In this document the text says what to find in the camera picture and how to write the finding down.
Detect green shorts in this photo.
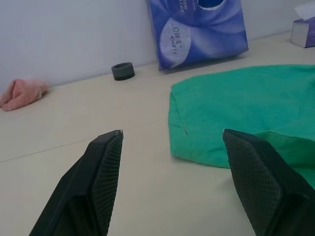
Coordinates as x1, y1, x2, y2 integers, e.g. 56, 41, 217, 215
168, 64, 315, 184

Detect dark grey tape ring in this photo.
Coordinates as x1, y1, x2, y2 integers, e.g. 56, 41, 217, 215
111, 62, 136, 81

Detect pink fluffy cloth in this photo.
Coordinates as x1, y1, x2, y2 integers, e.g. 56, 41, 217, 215
0, 78, 50, 112

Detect purple tissue roll pack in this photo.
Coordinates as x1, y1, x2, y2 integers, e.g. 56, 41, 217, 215
146, 0, 250, 71

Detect purple tissue box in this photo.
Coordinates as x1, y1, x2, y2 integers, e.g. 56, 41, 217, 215
289, 6, 315, 49

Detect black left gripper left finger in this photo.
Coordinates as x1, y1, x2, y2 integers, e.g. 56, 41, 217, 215
29, 129, 124, 236

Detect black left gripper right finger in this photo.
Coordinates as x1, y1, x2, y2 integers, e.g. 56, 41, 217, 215
222, 128, 315, 236

